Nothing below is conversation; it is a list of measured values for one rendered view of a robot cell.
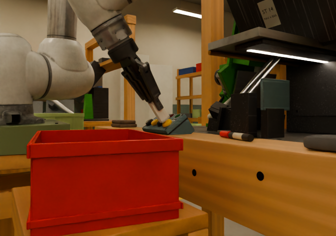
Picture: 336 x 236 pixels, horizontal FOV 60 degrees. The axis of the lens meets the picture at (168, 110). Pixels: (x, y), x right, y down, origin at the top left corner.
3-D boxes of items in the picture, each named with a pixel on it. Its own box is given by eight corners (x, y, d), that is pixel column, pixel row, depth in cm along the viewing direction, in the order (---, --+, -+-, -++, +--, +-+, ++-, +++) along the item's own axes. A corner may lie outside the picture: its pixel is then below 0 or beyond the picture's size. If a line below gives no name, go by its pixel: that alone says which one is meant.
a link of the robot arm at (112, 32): (97, 26, 66) (111, 49, 68) (127, 10, 70) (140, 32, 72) (86, 36, 74) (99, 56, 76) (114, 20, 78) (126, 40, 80)
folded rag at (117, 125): (110, 126, 127) (110, 120, 127) (127, 126, 131) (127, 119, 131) (119, 127, 118) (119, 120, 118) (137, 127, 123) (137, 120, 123)
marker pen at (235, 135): (254, 141, 60) (254, 134, 60) (247, 142, 59) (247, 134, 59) (225, 136, 72) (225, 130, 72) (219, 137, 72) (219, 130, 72)
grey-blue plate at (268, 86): (265, 138, 67) (265, 77, 67) (258, 138, 69) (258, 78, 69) (291, 137, 72) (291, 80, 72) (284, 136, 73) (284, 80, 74)
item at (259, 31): (259, 41, 57) (258, 26, 58) (207, 55, 71) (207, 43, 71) (361, 60, 78) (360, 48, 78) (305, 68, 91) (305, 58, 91)
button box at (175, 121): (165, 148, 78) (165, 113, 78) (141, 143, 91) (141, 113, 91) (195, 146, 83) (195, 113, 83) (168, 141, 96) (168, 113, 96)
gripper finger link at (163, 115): (156, 96, 79) (157, 95, 79) (169, 116, 81) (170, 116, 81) (148, 102, 78) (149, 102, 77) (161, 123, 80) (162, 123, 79)
